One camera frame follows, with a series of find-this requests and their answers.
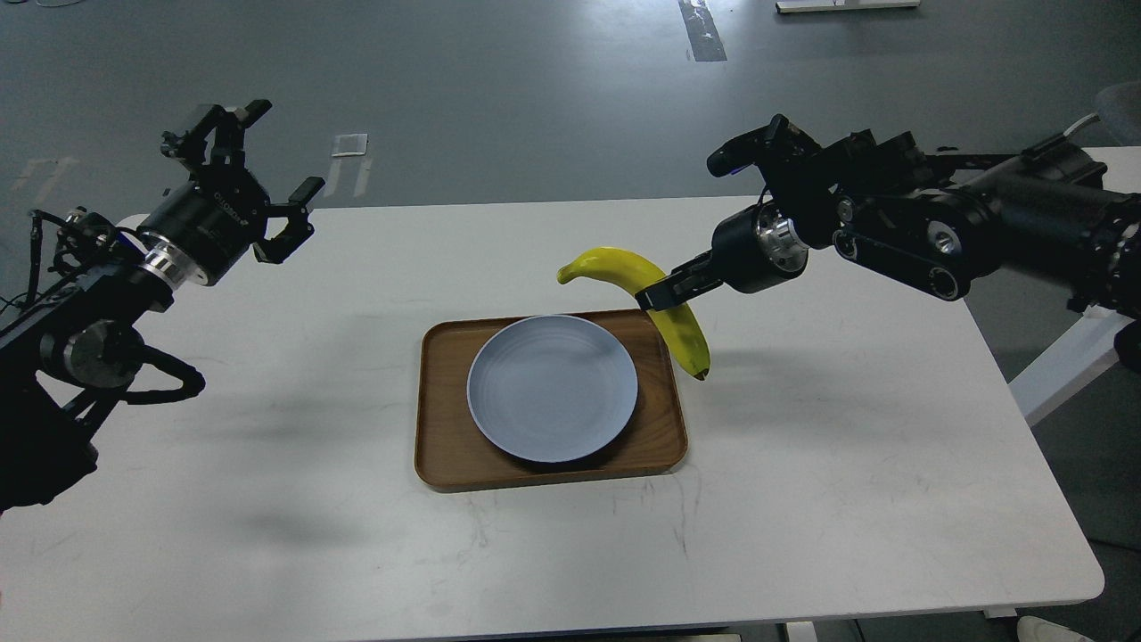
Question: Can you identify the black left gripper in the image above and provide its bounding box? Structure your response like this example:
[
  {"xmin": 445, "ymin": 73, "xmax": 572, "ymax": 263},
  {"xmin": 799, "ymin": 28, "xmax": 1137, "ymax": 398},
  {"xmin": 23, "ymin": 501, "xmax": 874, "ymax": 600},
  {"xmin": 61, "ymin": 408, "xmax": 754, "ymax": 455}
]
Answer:
[{"xmin": 138, "ymin": 99, "xmax": 325, "ymax": 287}]

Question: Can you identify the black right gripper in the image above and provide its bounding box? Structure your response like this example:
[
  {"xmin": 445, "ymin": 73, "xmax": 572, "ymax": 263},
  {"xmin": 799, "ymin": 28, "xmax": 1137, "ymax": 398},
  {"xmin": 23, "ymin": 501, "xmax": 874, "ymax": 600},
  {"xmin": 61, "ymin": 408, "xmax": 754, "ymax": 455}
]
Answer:
[{"xmin": 636, "ymin": 203, "xmax": 809, "ymax": 312}]

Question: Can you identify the yellow banana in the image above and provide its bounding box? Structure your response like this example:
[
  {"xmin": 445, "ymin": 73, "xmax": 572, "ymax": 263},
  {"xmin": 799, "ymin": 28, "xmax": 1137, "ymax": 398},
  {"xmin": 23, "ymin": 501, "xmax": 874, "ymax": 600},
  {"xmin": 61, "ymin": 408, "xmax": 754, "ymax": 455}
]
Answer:
[{"xmin": 555, "ymin": 245, "xmax": 710, "ymax": 381}]

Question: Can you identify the light blue plate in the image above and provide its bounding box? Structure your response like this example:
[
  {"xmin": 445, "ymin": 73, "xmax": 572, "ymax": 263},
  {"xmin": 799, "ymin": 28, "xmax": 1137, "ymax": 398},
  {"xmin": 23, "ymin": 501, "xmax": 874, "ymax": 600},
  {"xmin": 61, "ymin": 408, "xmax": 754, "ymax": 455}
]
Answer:
[{"xmin": 466, "ymin": 316, "xmax": 638, "ymax": 464}]

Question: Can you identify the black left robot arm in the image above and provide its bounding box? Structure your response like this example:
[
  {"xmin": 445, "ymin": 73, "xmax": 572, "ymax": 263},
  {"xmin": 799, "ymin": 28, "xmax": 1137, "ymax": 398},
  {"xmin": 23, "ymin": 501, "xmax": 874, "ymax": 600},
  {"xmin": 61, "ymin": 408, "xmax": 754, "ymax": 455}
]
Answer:
[{"xmin": 1, "ymin": 99, "xmax": 324, "ymax": 509}]

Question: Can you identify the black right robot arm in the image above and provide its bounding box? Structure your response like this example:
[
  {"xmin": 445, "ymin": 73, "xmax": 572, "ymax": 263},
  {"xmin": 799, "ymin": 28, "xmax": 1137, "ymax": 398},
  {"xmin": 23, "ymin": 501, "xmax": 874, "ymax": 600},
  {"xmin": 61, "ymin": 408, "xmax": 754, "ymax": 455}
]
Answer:
[{"xmin": 636, "ymin": 114, "xmax": 1140, "ymax": 371}]

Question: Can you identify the brown wooden tray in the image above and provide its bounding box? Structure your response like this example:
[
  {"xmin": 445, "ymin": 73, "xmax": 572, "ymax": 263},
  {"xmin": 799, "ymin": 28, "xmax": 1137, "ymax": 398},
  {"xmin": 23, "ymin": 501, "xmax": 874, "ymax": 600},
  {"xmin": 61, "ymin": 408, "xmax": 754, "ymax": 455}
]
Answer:
[{"xmin": 413, "ymin": 309, "xmax": 689, "ymax": 491}]

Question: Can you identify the white table base far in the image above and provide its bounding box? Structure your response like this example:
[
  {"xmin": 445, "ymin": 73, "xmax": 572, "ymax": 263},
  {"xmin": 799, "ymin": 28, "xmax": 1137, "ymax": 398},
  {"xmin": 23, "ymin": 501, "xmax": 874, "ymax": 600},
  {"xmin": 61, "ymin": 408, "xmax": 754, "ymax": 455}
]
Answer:
[{"xmin": 775, "ymin": 0, "xmax": 923, "ymax": 15}]

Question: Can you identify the grey office chair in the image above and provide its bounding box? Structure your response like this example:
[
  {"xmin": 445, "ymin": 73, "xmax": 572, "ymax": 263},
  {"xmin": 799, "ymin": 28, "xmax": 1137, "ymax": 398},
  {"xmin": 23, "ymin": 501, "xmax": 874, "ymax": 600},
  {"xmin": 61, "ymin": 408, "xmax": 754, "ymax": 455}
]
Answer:
[{"xmin": 1063, "ymin": 80, "xmax": 1140, "ymax": 146}]

